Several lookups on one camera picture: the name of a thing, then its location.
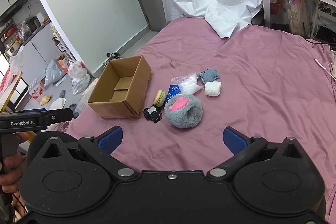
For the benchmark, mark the kitchen counter with appliances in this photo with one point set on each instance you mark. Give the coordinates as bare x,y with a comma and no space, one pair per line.
20,21

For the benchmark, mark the white shoe insole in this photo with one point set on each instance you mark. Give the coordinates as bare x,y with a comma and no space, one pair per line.
58,104

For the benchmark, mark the person's left hand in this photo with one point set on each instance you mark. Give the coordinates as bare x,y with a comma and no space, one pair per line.
11,161

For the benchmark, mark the blue tissue pack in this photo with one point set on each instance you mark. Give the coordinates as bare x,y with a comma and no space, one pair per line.
173,91

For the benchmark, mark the blue denim heart pouch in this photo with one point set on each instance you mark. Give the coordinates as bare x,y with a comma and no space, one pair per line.
209,75

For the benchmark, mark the yellow slipper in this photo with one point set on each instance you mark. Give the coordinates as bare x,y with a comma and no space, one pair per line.
45,100

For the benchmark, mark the black heart-shaped fabric pouch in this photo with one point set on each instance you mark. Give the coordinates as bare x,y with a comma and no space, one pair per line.
152,114

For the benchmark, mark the plush hamburger toy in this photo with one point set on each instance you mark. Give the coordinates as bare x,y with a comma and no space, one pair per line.
159,98

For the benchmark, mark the white plastic shopping bag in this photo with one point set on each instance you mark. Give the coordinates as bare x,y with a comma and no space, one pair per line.
79,77

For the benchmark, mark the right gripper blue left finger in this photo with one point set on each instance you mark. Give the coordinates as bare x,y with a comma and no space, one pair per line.
104,144

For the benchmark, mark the white soft bundle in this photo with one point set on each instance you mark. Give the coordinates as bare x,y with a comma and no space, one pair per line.
213,89

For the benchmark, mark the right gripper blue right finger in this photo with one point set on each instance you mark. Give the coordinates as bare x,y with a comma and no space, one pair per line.
239,143

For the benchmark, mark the grey plastic mailer bag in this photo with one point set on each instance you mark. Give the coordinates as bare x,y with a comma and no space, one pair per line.
54,73

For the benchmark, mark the pink bed sheet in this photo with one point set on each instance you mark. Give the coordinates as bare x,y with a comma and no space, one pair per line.
274,85

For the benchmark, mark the grey fluffy plush slipper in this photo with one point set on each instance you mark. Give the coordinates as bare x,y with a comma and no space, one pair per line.
184,111

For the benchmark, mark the brown cardboard box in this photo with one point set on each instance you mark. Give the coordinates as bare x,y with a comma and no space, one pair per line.
121,89

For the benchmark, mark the clear bag of white beads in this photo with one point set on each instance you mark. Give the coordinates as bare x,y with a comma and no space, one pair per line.
188,84

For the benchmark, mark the grey sneaker pair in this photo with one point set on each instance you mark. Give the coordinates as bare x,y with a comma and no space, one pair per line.
113,55

